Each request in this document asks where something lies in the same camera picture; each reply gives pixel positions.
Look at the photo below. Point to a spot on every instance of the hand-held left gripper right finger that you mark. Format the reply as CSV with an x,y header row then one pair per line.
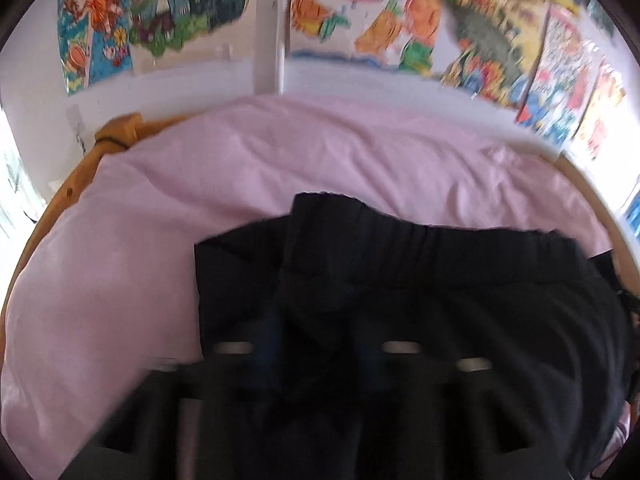
x,y
425,375

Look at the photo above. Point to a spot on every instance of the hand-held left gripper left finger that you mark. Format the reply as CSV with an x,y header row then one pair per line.
x,y
235,375

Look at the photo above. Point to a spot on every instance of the black padded jacket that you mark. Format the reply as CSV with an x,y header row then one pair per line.
x,y
450,285

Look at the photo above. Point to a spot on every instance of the pink bed sheet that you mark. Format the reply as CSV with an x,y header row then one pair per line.
x,y
200,170

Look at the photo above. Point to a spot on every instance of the bright window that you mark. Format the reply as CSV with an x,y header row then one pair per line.
x,y
15,185

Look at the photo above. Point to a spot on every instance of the pink pig yellow drawing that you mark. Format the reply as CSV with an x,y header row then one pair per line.
x,y
600,115

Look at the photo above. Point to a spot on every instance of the colourful city drawing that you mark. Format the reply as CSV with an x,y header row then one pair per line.
x,y
560,80

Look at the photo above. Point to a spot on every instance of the landscape fields drawing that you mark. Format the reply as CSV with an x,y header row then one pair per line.
x,y
492,35

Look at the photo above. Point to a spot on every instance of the orange turtles drawing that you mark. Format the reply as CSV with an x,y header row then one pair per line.
x,y
360,15

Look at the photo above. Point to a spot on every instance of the blond boy drawing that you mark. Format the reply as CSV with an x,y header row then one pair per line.
x,y
195,10

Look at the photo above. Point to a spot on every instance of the orange-haired girl blue drawing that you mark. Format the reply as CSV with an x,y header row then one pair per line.
x,y
92,25

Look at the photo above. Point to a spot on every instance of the wooden bed frame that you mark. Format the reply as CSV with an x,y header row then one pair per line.
x,y
120,132

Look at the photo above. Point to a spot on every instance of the white wall socket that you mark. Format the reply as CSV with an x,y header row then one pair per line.
x,y
76,127

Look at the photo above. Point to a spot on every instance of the white vertical wall pipe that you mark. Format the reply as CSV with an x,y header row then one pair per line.
x,y
272,35

